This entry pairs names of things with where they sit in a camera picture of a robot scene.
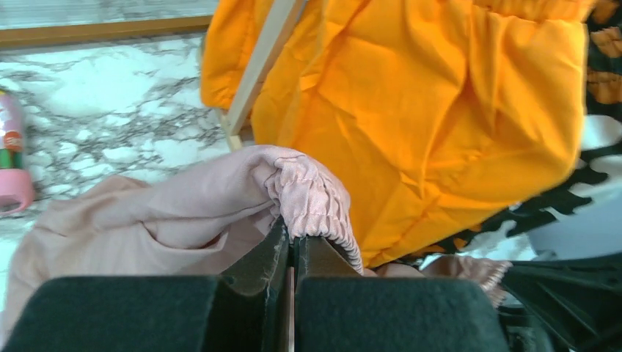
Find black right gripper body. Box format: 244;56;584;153
501;253;621;351

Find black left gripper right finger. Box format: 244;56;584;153
293;237;508;351

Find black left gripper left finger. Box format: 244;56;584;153
4;220;289;352

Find camouflage orange black shorts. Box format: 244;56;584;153
413;0;622;258

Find pink shorts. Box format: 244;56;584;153
0;144;513;336

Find pink floral bottle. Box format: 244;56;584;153
1;90;35;216

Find wooden shelf rack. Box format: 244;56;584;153
1;15;213;49

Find wooden clothes rack frame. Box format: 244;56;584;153
217;0;306;150

